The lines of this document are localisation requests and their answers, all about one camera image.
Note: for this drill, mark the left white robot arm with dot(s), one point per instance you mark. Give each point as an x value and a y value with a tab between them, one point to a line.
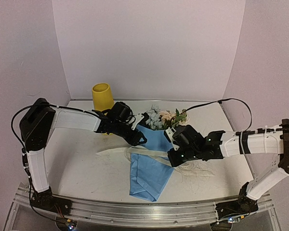
41	117

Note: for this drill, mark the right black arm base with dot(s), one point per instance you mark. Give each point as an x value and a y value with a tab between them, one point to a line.
238	204

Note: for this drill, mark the aluminium front rail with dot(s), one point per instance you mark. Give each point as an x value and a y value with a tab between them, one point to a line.
96	215

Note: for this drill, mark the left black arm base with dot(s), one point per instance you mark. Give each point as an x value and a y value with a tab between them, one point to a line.
47	201

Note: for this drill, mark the blue wrapping paper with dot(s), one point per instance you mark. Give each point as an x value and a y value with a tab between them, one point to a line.
148	177

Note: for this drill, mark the cream printed ribbon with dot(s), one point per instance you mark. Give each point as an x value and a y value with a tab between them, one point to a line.
186	169

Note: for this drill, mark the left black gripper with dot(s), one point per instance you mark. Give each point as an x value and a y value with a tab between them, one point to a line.
135	140

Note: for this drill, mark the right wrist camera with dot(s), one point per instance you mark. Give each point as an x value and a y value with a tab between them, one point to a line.
169	133

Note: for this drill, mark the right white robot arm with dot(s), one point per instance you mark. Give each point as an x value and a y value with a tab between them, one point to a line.
273	140

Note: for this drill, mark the yellow plastic vase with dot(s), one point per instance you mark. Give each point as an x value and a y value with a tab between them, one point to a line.
102	97

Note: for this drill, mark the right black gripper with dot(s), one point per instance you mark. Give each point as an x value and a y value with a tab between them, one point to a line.
174	157

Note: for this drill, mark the artificial flower bunch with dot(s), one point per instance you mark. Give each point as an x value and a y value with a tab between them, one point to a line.
163	119

